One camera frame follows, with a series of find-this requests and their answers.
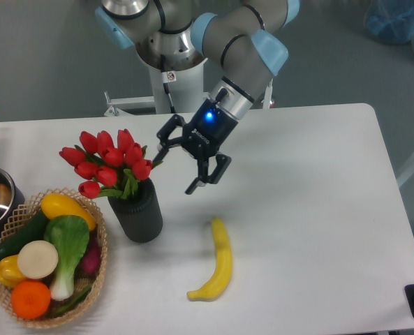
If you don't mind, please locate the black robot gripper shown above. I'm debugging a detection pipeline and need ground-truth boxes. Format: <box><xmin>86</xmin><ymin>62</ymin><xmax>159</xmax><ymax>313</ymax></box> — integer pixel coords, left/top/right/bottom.
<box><xmin>152</xmin><ymin>99</ymin><xmax>238</xmax><ymax>195</ymax></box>

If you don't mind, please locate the red tulip bouquet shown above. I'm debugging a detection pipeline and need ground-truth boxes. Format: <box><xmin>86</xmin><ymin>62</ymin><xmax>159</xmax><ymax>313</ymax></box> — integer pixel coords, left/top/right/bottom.
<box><xmin>59</xmin><ymin>129</ymin><xmax>162</xmax><ymax>200</ymax></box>

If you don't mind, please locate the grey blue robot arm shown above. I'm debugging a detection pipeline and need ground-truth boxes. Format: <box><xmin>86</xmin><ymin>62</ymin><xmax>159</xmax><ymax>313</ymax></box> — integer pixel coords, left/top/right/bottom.
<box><xmin>95</xmin><ymin>1</ymin><xmax>300</xmax><ymax>194</ymax></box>

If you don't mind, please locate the dark grey ribbed vase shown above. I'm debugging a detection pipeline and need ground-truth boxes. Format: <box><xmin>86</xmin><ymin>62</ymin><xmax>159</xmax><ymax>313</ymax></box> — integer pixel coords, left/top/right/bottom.
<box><xmin>108</xmin><ymin>178</ymin><xmax>163</xmax><ymax>244</ymax></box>

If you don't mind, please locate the yellow banana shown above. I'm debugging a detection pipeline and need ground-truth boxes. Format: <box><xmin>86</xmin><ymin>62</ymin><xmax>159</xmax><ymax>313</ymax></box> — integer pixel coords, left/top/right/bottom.
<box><xmin>186</xmin><ymin>217</ymin><xmax>233</xmax><ymax>302</ymax></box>

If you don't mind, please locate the yellow squash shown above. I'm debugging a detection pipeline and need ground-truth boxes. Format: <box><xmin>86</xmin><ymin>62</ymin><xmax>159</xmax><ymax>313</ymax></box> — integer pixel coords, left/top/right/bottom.
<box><xmin>40</xmin><ymin>193</ymin><xmax>96</xmax><ymax>231</ymax></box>

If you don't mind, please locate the green bok choy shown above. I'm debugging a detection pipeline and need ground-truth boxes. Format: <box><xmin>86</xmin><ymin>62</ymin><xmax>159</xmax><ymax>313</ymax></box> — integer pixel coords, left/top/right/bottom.
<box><xmin>44</xmin><ymin>215</ymin><xmax>89</xmax><ymax>301</ymax></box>

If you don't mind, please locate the purple red sweet potato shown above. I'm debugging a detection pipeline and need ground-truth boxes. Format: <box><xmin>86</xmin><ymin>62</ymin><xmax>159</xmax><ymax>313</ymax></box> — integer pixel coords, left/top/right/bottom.
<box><xmin>80</xmin><ymin>237</ymin><xmax>101</xmax><ymax>275</ymax></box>

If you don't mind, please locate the dark green cucumber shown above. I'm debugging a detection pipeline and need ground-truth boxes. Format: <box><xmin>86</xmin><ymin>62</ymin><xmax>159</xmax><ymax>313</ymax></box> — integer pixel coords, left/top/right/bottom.
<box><xmin>0</xmin><ymin>210</ymin><xmax>49</xmax><ymax>261</ymax></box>

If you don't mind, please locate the green chili pepper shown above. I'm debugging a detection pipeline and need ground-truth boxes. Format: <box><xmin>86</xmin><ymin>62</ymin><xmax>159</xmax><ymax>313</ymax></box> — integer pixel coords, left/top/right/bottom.
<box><xmin>49</xmin><ymin>285</ymin><xmax>91</xmax><ymax>318</ymax></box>

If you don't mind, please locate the blue plastic bag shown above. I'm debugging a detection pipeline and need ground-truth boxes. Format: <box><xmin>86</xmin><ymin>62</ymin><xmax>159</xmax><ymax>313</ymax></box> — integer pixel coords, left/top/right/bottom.
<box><xmin>364</xmin><ymin>1</ymin><xmax>414</xmax><ymax>53</ymax></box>

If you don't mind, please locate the orange fruit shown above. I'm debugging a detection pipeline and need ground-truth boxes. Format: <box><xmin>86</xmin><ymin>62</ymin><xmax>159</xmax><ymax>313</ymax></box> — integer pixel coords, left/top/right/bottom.
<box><xmin>10</xmin><ymin>281</ymin><xmax>51</xmax><ymax>320</ymax></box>

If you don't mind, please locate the yellow bell pepper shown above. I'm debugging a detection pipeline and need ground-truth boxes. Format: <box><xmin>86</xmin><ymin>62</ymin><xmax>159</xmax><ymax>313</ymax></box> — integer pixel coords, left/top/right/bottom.
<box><xmin>0</xmin><ymin>255</ymin><xmax>27</xmax><ymax>288</ymax></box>

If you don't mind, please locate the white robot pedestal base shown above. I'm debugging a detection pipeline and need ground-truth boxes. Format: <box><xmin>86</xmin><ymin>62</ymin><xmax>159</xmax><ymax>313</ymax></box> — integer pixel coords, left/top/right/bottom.
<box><xmin>104</xmin><ymin>59</ymin><xmax>208</xmax><ymax>117</ymax></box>

